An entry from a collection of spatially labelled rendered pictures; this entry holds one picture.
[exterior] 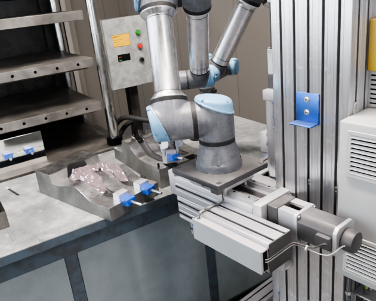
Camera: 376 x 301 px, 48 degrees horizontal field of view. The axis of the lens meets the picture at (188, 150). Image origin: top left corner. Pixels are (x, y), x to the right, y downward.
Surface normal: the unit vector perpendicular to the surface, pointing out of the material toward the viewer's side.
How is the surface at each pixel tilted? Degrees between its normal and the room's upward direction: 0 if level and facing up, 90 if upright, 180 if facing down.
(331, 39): 90
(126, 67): 90
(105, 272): 90
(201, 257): 90
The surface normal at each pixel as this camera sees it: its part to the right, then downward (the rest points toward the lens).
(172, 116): 0.03, -0.07
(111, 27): 0.54, 0.25
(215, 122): 0.07, 0.35
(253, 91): -0.76, 0.30
